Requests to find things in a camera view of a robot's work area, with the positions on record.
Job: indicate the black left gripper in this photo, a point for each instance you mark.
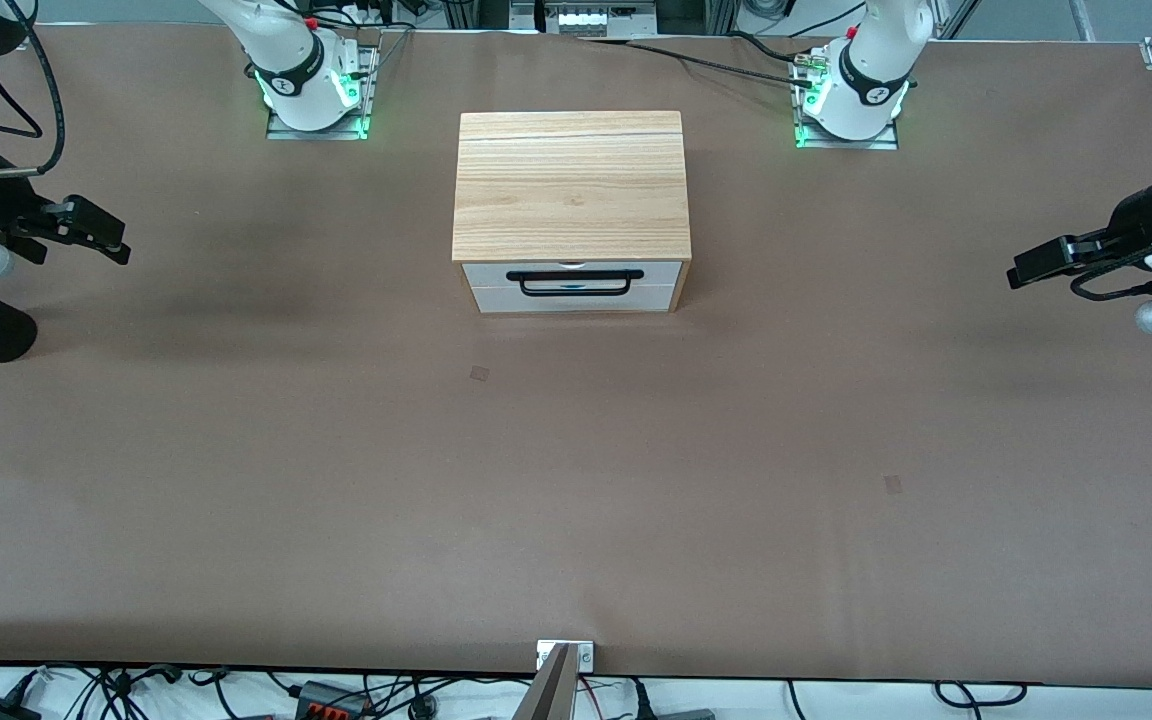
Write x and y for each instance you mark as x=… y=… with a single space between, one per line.
x=1128 y=222

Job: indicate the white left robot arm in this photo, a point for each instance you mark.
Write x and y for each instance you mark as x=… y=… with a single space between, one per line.
x=866 y=90

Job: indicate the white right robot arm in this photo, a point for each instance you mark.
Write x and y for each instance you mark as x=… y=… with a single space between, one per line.
x=296 y=90

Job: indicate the light wooden drawer cabinet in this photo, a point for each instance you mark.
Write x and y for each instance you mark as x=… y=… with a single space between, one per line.
x=571 y=190

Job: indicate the small brown tape patch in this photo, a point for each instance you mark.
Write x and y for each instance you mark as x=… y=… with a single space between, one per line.
x=893 y=484
x=479 y=373

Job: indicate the black orange connector box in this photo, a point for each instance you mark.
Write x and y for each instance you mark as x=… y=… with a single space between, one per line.
x=331 y=702

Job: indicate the white power strip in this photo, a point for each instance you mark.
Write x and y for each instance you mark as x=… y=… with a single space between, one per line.
x=596 y=20

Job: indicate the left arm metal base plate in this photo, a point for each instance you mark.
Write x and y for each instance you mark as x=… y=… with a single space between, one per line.
x=881 y=144

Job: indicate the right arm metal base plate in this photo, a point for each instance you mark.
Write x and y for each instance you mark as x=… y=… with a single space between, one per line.
x=368 y=95

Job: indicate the small metal clamp bracket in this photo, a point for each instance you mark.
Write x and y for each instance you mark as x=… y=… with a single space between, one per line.
x=586 y=656

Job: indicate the grey camera mount pole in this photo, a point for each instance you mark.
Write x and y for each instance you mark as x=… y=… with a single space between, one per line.
x=548 y=695

